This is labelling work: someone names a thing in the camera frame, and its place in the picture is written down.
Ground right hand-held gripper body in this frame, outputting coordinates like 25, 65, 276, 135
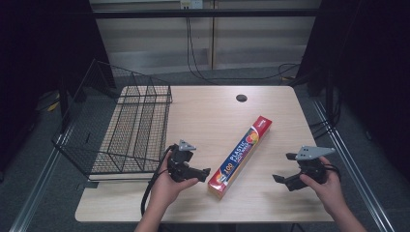
286, 145, 337, 192

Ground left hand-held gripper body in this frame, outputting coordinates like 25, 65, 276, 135
167, 139, 197, 183

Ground long red plastic wrap box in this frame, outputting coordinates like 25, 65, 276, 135
207, 115, 274, 199

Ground person's right hand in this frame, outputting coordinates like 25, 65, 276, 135
299, 156, 346, 218

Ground person's left hand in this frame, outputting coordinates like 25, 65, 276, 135
149, 154, 199, 211

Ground dark curtain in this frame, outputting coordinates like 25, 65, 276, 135
295, 0, 410, 183
0, 0, 116, 177

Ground black horizontal bar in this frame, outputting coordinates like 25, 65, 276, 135
92, 9, 319, 19

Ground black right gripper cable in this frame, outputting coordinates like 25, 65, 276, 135
323, 162, 342, 182

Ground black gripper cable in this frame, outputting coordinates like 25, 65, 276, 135
140, 144, 178, 218
323, 162, 342, 182

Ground black floor cables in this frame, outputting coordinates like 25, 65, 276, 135
308, 93, 342, 140

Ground metal floor rail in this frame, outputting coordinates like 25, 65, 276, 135
312, 100, 395, 232
9, 129, 71, 232

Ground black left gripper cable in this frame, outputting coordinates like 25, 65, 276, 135
140, 144, 178, 218

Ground black wire basket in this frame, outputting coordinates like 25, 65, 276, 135
51, 58, 174, 182

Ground black hanging wall cables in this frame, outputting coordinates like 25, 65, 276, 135
185, 16, 303, 86

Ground white wall socket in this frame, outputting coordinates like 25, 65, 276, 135
180, 0, 204, 10

